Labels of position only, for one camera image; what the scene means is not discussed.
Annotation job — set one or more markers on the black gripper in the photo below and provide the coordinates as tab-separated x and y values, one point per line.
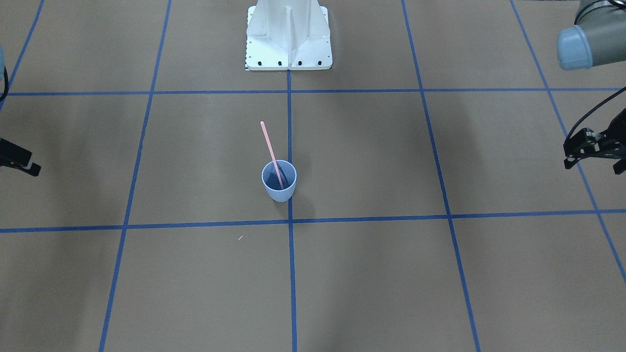
594	145

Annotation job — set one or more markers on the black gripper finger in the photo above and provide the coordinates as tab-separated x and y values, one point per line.
15	157

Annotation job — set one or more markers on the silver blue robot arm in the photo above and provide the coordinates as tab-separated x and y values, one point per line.
597	38

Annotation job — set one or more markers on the blue plastic cup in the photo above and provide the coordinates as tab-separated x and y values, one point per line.
271	184

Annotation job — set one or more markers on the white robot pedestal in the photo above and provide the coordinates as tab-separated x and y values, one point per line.
288	35

